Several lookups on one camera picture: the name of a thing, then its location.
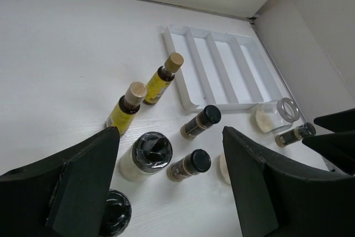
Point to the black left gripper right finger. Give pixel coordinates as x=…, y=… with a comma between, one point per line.
x=278, y=196

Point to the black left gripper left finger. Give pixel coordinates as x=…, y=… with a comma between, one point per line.
x=63, y=194

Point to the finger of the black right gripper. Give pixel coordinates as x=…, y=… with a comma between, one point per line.
x=337, y=148
x=341, y=122

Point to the black cap spice jar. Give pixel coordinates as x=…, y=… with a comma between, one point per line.
x=295, y=135
x=192, y=164
x=204, y=120

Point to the black flip-lid shaker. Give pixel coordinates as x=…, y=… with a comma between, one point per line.
x=117, y=214
x=148, y=155

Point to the clear glass jar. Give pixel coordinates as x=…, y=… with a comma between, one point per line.
x=277, y=115
x=224, y=169

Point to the yellow label bottle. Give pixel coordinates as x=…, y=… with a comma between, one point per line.
x=126, y=108
x=162, y=78

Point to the white divided organizer tray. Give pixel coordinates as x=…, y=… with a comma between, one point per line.
x=227, y=70

